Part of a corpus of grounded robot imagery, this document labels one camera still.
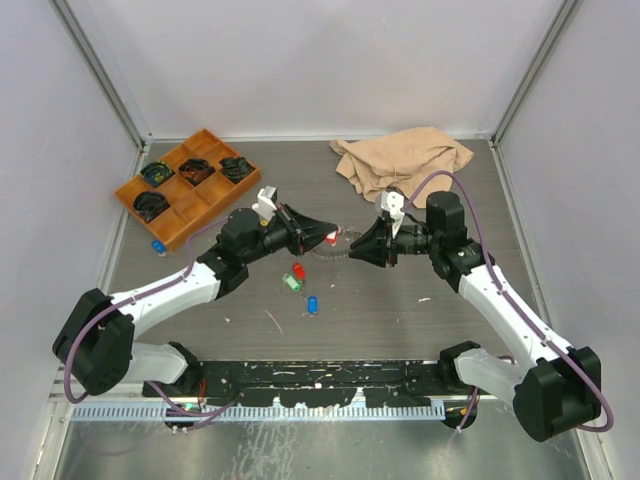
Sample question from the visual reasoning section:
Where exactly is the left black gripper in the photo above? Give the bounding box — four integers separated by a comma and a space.
241, 203, 337, 266

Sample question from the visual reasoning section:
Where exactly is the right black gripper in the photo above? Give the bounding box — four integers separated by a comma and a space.
348, 214, 440, 268

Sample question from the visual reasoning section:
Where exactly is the large metal keyring strip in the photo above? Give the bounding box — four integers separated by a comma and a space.
311, 226, 362, 261

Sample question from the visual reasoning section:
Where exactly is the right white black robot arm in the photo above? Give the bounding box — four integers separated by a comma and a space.
349, 191, 604, 442

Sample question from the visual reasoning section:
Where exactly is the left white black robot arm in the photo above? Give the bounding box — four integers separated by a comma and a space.
52, 204, 338, 404

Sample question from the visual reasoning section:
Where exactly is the red tag key on table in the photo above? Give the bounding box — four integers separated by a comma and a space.
292, 262, 306, 281

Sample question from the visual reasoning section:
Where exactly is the green tag key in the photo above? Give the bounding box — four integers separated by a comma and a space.
282, 274, 301, 292

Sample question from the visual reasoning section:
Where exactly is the blue tag key centre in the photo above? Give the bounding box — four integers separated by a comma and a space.
304, 295, 319, 316

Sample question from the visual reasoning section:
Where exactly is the beige crumpled cloth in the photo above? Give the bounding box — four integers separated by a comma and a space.
329, 127, 474, 208

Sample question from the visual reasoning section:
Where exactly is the dark coiled item top right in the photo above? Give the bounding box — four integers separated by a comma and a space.
220, 156, 254, 184

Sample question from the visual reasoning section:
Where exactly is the dark coiled item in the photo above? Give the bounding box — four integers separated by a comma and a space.
139, 161, 174, 188
220, 156, 254, 184
178, 158, 216, 186
133, 191, 170, 223

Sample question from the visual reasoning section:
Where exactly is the dark coiled item top middle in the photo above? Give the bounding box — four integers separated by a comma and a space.
178, 158, 216, 186

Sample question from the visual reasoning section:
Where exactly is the orange compartment tray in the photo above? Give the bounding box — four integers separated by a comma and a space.
114, 128, 261, 252

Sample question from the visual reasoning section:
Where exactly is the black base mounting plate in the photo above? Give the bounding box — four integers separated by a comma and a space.
159, 360, 473, 408

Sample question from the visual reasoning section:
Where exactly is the blue tag key by tray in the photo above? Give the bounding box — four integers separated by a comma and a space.
151, 240, 167, 255

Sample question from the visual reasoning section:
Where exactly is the dark coiled item bottom left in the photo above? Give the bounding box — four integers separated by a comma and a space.
133, 191, 170, 223

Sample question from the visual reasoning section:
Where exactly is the dark coiled item top left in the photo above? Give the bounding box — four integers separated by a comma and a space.
139, 161, 174, 188

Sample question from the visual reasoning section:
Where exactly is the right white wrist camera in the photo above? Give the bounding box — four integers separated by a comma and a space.
375, 191, 405, 238

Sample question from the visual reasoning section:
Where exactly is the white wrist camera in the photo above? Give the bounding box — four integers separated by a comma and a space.
375, 191, 405, 238
252, 186, 278, 222

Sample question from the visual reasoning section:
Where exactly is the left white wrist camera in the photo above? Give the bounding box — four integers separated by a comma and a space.
252, 186, 278, 222

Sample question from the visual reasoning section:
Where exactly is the perforated metal cable rail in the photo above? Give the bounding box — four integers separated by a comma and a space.
70, 399, 446, 423

